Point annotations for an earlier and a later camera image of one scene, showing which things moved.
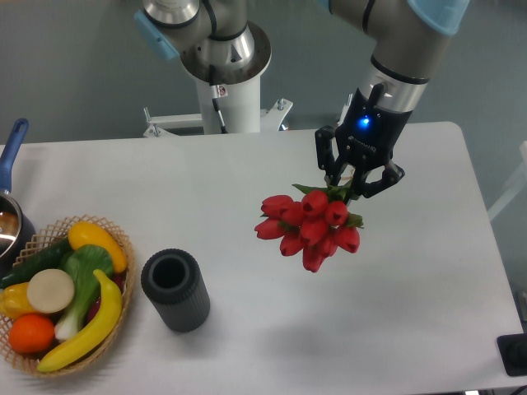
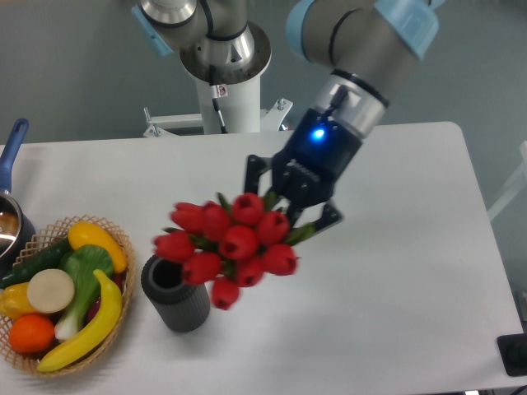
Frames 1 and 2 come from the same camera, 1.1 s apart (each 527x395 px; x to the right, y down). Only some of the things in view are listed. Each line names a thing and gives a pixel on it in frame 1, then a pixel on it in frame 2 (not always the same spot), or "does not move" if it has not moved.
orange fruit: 31,333 does not move
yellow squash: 84,233 does not move
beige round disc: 50,290 does not move
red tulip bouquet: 313,224 -> 228,244
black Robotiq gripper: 368,131 -> 306,169
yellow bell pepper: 14,300 does not move
